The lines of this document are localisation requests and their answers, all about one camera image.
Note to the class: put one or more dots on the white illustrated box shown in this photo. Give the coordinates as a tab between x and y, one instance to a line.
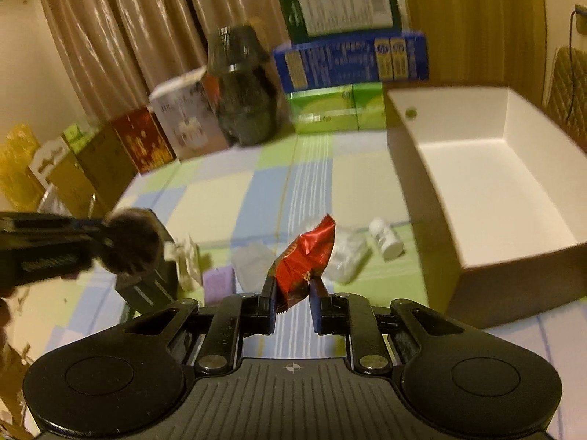
185	115

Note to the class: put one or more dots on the dark wrapped bottle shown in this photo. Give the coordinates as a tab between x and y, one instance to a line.
248	99

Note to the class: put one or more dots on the blue cardboard box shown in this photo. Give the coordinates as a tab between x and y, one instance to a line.
354	58

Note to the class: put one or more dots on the red snack packet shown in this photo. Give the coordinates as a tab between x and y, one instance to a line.
303	260

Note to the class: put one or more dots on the black product box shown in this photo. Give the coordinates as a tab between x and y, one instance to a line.
152	290

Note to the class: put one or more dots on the large brown storage box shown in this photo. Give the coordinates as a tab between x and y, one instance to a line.
496	195

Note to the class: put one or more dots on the red gold patterned box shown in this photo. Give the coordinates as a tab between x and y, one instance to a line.
143	140

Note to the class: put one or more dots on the green tissue pack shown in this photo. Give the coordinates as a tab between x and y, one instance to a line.
355	107

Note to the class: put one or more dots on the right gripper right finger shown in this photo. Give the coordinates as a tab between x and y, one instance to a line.
350	316

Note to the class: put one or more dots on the clear bag of swabs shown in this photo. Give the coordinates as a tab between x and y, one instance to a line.
349	251

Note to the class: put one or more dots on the dark brown hair scrunchie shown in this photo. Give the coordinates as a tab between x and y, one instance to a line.
132	241

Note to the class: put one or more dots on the wall socket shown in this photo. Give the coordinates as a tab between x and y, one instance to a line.
581	19

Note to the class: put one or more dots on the translucent plastic cup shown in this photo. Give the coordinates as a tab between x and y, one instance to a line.
251	264

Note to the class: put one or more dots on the purple cylindrical object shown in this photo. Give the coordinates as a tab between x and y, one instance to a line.
218	284

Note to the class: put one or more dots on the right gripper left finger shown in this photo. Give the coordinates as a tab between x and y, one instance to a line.
237	317

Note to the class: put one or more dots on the beige curtain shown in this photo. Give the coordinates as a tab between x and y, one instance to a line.
115	52

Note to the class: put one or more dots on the white plastic clip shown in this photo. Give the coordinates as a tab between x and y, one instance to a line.
185	254

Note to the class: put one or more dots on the green white carton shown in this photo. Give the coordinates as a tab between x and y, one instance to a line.
308	20

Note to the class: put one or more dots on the white pill bottle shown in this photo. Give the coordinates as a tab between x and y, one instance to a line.
388	243

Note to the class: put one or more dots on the brown cardboard box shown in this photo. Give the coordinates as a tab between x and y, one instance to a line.
105	163

